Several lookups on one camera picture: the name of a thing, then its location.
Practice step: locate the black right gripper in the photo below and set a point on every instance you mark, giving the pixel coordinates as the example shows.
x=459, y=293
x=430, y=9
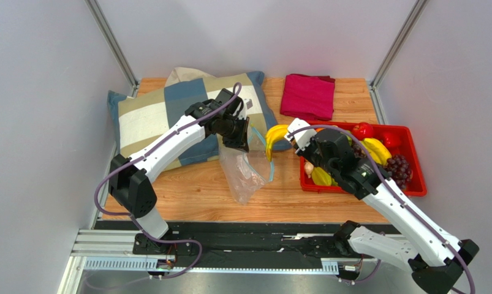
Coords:
x=310, y=146

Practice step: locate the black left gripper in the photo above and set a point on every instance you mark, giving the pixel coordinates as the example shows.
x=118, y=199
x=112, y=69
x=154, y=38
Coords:
x=241, y=142

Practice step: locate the clear zip top bag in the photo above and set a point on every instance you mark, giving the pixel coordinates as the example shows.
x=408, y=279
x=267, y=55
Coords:
x=246, y=173

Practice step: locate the large yellow banana bunch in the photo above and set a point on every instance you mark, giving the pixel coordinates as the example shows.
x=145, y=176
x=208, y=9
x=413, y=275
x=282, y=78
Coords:
x=274, y=135

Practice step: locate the purple grape bunch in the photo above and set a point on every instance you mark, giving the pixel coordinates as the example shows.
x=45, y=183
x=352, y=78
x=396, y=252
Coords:
x=396, y=166

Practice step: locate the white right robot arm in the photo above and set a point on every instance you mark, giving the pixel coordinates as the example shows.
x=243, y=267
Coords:
x=431, y=255

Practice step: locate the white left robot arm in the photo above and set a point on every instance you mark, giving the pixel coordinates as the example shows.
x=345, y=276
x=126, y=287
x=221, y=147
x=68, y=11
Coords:
x=130, y=181

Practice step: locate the garlic bulb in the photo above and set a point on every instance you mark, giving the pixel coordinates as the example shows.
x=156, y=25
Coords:
x=308, y=168

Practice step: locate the yellow green starfruit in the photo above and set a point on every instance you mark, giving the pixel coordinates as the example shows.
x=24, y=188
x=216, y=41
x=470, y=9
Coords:
x=320, y=177

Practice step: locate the red pomegranate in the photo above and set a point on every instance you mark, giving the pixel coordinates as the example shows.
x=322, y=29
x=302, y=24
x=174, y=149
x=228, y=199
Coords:
x=362, y=131

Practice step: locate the folded magenta towel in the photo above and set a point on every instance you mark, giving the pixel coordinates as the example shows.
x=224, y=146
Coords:
x=308, y=97

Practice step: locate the small yellow banana bunch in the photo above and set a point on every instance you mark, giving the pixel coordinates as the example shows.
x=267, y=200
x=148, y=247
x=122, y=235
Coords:
x=377, y=150

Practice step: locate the red plastic tray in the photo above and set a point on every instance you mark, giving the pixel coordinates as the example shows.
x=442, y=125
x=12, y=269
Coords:
x=415, y=188

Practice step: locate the plaid blue beige pillow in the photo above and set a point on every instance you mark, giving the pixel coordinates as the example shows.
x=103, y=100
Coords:
x=138, y=121

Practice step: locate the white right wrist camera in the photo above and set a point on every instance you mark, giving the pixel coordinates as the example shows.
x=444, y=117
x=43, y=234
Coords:
x=299, y=133

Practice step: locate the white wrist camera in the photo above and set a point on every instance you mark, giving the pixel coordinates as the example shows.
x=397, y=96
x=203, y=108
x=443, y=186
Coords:
x=299, y=133
x=243, y=106

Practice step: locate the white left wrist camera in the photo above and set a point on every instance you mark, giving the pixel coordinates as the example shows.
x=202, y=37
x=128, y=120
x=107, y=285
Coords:
x=243, y=106

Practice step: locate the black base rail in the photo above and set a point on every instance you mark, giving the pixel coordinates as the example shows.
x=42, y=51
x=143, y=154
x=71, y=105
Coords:
x=241, y=244

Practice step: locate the right aluminium frame post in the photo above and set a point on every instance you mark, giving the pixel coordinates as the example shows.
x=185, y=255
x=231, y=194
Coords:
x=407, y=27

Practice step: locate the aluminium frame post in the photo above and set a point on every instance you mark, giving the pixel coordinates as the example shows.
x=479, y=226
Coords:
x=407, y=27
x=108, y=34

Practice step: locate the left aluminium frame post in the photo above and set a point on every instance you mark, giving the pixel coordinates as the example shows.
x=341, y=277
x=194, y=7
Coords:
x=108, y=34

